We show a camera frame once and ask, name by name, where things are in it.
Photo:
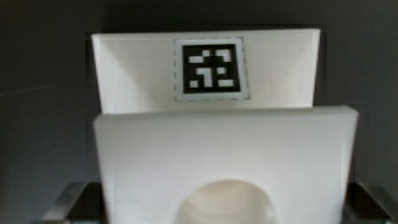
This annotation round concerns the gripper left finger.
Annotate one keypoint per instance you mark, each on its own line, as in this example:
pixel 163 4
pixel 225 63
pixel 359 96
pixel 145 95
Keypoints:
pixel 76 206

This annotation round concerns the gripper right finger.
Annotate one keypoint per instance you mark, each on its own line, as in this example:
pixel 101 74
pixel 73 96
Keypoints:
pixel 371 203

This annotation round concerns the white lamp base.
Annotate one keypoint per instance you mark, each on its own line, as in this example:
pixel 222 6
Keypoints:
pixel 222 152

